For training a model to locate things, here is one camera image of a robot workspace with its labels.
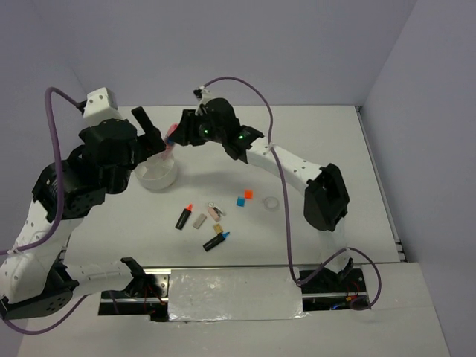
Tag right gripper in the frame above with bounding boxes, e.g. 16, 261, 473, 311
169, 109, 225, 147

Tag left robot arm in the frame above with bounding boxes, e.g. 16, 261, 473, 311
1, 107, 166, 321

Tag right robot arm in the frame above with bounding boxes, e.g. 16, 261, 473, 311
170, 97, 350, 266

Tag white round divided container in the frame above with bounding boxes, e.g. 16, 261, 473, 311
134, 152, 179, 191

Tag blue highlighter cap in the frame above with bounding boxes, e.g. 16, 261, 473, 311
236, 197, 245, 207

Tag pink eraser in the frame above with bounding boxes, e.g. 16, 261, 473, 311
208, 207, 220, 222

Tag beige eraser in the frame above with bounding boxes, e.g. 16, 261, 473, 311
193, 213, 207, 229

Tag small yellow sharpener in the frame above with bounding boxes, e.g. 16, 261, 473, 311
213, 224, 223, 234

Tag clear tape roll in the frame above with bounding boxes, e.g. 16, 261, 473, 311
263, 196, 280, 212

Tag blue tip black highlighter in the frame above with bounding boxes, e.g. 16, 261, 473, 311
203, 232, 230, 251

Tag silver foil mat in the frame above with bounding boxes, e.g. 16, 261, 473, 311
168, 268, 304, 322

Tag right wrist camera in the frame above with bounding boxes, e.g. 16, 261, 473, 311
193, 86, 213, 115

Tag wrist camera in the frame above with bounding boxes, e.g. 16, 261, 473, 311
193, 86, 213, 115
83, 87, 121, 126

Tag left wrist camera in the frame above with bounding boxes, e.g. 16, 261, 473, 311
83, 87, 121, 126

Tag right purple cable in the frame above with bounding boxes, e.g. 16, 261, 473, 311
204, 77, 383, 310

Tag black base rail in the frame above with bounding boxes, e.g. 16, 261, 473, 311
98, 268, 370, 323

